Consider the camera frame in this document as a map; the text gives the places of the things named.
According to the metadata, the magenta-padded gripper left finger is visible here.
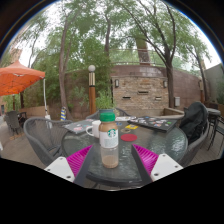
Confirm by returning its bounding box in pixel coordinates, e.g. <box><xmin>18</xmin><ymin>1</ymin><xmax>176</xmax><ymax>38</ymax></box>
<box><xmin>44</xmin><ymin>144</ymin><xmax>97</xmax><ymax>188</ymax></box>

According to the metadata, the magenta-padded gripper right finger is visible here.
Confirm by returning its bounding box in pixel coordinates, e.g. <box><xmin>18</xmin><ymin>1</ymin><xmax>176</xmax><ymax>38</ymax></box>
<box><xmin>130</xmin><ymin>143</ymin><xmax>184</xmax><ymax>186</ymax></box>

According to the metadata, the green-capped coffee drink bottle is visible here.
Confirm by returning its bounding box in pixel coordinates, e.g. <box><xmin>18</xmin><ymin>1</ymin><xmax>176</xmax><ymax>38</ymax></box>
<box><xmin>98</xmin><ymin>112</ymin><xmax>120</xmax><ymax>169</ymax></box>

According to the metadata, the black laptop with stickers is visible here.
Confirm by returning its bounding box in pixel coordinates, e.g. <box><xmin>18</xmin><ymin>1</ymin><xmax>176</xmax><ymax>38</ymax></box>
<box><xmin>127</xmin><ymin>115</ymin><xmax>178</xmax><ymax>133</ymax></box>

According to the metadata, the silver laptop with stickers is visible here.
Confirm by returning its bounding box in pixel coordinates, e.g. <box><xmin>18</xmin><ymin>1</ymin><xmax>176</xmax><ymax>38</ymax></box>
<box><xmin>62</xmin><ymin>118</ymin><xmax>96</xmax><ymax>135</ymax></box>

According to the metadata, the flat round red coaster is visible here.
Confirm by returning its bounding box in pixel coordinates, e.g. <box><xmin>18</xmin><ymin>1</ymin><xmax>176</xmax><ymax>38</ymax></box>
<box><xmin>120</xmin><ymin>133</ymin><xmax>138</xmax><ymax>143</ymax></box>

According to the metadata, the white ceramic mug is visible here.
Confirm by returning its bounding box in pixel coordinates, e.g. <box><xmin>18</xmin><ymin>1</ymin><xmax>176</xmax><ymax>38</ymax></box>
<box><xmin>85</xmin><ymin>120</ymin><xmax>102</xmax><ymax>139</ymax></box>

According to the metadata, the black jacket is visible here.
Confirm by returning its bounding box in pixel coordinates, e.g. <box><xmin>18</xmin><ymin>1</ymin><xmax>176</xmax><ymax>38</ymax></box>
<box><xmin>179</xmin><ymin>101</ymin><xmax>209</xmax><ymax>145</ymax></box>

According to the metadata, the blue yellow striped bollard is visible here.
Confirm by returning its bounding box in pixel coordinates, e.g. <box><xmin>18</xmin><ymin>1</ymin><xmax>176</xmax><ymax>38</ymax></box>
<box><xmin>60</xmin><ymin>106</ymin><xmax>67</xmax><ymax>122</ymax></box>

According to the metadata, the group of dark patio chairs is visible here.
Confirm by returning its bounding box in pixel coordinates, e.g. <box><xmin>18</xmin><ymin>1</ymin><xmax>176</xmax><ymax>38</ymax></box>
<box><xmin>3</xmin><ymin>110</ymin><xmax>28</xmax><ymax>135</ymax></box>

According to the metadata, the potted green plant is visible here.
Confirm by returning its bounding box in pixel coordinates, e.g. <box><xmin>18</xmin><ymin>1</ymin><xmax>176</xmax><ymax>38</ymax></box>
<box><xmin>95</xmin><ymin>89</ymin><xmax>116</xmax><ymax>116</ymax></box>

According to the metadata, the orange patio umbrella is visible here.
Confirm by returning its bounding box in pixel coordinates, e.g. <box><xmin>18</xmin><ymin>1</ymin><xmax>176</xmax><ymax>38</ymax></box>
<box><xmin>0</xmin><ymin>60</ymin><xmax>52</xmax><ymax>121</ymax></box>

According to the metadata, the globe-topped lamp post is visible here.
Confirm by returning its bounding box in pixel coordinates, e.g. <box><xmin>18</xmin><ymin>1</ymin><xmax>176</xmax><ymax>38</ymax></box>
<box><xmin>87</xmin><ymin>64</ymin><xmax>97</xmax><ymax>115</ymax></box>

